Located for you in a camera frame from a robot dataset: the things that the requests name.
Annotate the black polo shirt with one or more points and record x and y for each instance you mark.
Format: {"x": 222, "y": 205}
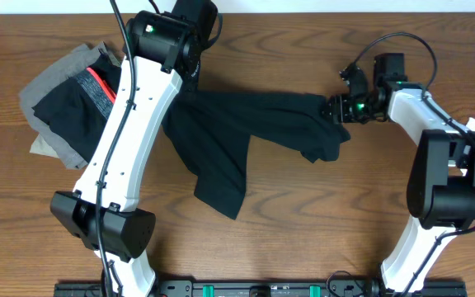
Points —
{"x": 211, "y": 132}

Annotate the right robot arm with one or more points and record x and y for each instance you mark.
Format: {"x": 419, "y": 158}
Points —
{"x": 441, "y": 185}

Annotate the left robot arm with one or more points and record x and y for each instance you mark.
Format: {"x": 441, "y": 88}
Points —
{"x": 102, "y": 208}

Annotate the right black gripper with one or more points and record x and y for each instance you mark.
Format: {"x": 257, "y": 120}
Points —
{"x": 338, "y": 108}

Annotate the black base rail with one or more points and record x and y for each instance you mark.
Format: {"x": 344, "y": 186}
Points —
{"x": 338, "y": 287}

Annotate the beige folded garment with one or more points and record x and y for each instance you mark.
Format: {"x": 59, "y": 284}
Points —
{"x": 41, "y": 147}

